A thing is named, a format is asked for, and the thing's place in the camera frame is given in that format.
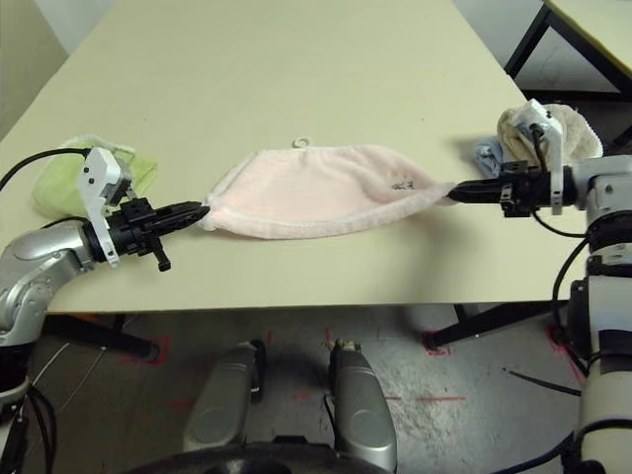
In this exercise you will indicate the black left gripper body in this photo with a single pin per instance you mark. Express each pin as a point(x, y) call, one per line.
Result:
point(133, 227)

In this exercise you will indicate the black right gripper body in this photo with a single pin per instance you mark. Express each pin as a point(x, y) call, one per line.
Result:
point(523, 190)

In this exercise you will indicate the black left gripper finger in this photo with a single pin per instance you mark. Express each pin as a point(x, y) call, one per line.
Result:
point(182, 223)
point(182, 211)

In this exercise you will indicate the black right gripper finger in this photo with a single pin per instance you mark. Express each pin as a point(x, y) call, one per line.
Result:
point(479, 187)
point(479, 197)

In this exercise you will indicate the pink terry towel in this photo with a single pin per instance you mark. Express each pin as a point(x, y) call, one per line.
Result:
point(321, 197)

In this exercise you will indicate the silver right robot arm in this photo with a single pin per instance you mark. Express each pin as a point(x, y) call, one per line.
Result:
point(607, 197)

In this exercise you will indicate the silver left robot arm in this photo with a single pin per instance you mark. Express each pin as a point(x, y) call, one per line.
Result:
point(34, 276)

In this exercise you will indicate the light blue towel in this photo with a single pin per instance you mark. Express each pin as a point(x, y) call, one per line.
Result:
point(489, 158)

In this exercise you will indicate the beige terry towel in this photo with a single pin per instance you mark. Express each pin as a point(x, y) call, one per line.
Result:
point(577, 133)

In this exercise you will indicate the green terry towel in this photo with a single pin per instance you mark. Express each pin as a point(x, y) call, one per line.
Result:
point(59, 187)

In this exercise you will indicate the red floor tape corner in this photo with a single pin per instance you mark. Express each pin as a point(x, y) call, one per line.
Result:
point(437, 351)

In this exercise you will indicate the silver left robot leg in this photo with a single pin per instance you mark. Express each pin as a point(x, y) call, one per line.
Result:
point(222, 400)

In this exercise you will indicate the silver robot leg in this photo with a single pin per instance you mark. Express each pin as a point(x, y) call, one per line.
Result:
point(222, 400)
point(363, 415)

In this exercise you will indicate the black framed side table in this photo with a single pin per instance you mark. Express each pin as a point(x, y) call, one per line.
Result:
point(597, 20)

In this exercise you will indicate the red floor tape line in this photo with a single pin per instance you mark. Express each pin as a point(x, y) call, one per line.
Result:
point(439, 398)

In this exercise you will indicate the black robot torso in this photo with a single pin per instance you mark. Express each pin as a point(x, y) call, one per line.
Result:
point(247, 459)

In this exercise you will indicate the silver right robot leg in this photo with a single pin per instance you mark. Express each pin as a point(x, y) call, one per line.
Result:
point(363, 415)

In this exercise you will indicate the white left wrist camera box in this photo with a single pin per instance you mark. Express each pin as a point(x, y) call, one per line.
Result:
point(96, 178)

